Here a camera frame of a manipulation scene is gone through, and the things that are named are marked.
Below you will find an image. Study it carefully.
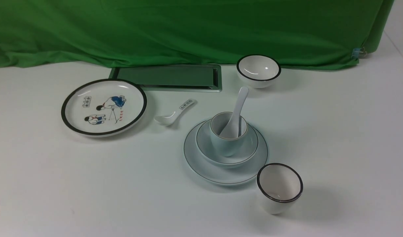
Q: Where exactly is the black-rimmed white cup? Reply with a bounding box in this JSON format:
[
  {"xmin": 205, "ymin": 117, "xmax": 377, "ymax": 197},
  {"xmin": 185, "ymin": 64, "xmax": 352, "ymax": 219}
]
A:
[{"xmin": 256, "ymin": 163, "xmax": 304, "ymax": 215}]

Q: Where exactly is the blue binder clip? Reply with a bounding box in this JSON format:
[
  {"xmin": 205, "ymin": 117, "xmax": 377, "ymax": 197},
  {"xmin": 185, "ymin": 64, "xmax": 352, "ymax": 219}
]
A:
[{"xmin": 351, "ymin": 47, "xmax": 368, "ymax": 59}]

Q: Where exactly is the small black-rimmed white bowl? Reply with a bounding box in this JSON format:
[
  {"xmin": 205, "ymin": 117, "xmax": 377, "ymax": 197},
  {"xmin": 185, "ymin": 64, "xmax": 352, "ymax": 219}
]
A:
[{"xmin": 236, "ymin": 54, "xmax": 282, "ymax": 89}]

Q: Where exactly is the green backdrop cloth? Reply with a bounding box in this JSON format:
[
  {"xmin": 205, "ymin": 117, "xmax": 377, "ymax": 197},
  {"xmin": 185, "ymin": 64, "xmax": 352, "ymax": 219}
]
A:
[{"xmin": 0, "ymin": 0, "xmax": 394, "ymax": 70}]

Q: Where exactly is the black-rimmed illustrated white plate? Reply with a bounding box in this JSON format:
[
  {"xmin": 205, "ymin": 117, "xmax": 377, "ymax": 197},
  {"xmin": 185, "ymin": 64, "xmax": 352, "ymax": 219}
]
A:
[{"xmin": 61, "ymin": 79, "xmax": 148, "ymax": 138}]

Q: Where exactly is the pale blue ceramic cup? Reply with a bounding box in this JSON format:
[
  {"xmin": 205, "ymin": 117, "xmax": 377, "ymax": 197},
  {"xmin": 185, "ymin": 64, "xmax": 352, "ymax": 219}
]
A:
[{"xmin": 208, "ymin": 112, "xmax": 250, "ymax": 157}]

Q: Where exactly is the pale blue wide bowl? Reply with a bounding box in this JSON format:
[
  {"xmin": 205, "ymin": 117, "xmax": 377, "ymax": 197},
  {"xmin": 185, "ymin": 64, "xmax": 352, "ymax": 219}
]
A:
[{"xmin": 196, "ymin": 119, "xmax": 258, "ymax": 169}]

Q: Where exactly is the white spoon with printed handle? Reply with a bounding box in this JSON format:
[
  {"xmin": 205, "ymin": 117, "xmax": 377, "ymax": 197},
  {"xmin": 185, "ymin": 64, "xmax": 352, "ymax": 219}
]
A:
[{"xmin": 154, "ymin": 99, "xmax": 197, "ymax": 126}]

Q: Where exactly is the pale blue flat plate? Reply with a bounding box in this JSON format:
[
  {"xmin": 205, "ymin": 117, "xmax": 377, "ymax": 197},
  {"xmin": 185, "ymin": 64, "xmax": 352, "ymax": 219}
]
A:
[{"xmin": 183, "ymin": 120, "xmax": 268, "ymax": 186}]

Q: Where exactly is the plain white ceramic spoon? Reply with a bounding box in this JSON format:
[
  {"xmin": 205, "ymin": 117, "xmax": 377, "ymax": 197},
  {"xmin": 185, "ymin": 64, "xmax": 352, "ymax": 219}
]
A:
[{"xmin": 219, "ymin": 87, "xmax": 249, "ymax": 139}]

